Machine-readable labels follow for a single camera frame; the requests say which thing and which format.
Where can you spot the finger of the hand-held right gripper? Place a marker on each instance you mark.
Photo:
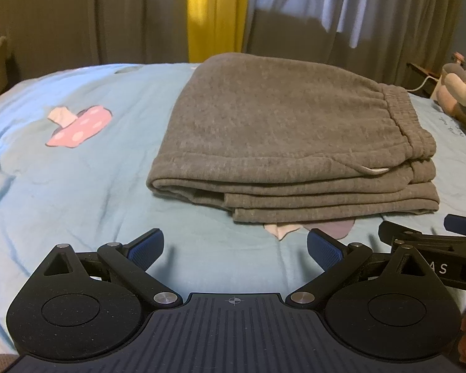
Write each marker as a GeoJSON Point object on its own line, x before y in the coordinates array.
{"type": "Point", "coordinates": [464, 225]}
{"type": "Point", "coordinates": [419, 235]}

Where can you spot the light blue printed bed sheet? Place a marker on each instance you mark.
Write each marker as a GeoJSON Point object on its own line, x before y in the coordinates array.
{"type": "Point", "coordinates": [101, 186]}

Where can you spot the cream plush toy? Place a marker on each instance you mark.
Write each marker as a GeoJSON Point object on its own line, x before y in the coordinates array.
{"type": "Point", "coordinates": [464, 93]}

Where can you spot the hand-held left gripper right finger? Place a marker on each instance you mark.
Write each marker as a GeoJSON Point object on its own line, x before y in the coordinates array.
{"type": "Point", "coordinates": [326, 250]}

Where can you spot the yellow curtain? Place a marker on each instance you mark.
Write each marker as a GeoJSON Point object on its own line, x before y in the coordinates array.
{"type": "Point", "coordinates": [215, 11]}

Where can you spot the white sheer curtain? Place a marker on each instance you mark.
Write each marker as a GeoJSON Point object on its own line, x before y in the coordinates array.
{"type": "Point", "coordinates": [334, 4]}

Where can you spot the dark bedside table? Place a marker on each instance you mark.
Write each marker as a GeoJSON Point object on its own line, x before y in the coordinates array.
{"type": "Point", "coordinates": [421, 75]}

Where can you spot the grey curtain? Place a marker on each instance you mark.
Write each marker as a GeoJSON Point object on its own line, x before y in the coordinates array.
{"type": "Point", "coordinates": [101, 11]}

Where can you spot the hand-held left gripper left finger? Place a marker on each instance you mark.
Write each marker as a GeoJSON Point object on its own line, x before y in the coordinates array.
{"type": "Point", "coordinates": [145, 250]}

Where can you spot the grey pants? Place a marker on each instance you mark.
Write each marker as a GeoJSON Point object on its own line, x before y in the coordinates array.
{"type": "Point", "coordinates": [279, 124]}

